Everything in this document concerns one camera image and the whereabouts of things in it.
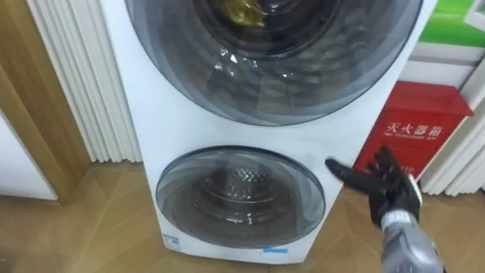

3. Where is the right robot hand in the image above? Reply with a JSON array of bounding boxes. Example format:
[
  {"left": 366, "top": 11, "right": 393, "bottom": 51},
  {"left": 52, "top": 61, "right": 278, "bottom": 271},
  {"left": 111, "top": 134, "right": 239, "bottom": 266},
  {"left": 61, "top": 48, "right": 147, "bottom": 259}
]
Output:
[{"left": 324, "top": 145, "right": 423, "bottom": 229}]

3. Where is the red fire extinguisher box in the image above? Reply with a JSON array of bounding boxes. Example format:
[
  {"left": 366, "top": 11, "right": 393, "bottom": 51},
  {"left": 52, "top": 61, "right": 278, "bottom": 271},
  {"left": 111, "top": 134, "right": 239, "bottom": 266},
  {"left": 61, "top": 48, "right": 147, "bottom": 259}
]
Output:
[{"left": 352, "top": 80, "right": 474, "bottom": 180}]

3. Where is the yellow cloth in drum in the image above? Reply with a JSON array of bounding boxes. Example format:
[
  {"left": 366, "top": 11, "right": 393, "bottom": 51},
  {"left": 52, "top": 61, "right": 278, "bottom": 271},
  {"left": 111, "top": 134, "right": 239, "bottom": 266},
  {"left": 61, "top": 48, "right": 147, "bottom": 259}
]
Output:
[{"left": 215, "top": 0, "right": 268, "bottom": 27}]

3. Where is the white stacked washing machine tower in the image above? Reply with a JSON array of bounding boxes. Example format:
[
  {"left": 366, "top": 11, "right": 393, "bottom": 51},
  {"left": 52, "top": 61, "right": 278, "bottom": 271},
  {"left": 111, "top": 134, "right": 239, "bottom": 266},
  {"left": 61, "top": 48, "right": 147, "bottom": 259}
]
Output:
[{"left": 99, "top": 0, "right": 439, "bottom": 265}]

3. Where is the green wall poster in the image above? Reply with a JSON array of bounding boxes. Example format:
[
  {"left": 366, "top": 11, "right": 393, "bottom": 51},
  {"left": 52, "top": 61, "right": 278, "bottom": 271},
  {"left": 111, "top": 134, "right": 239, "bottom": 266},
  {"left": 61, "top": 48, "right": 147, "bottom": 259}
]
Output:
[{"left": 418, "top": 0, "right": 485, "bottom": 49}]

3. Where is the wooden door frame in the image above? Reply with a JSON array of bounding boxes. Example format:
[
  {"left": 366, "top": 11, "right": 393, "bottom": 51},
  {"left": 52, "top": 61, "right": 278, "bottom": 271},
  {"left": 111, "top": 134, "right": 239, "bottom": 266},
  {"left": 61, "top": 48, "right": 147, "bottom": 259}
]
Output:
[{"left": 0, "top": 0, "right": 92, "bottom": 206}]

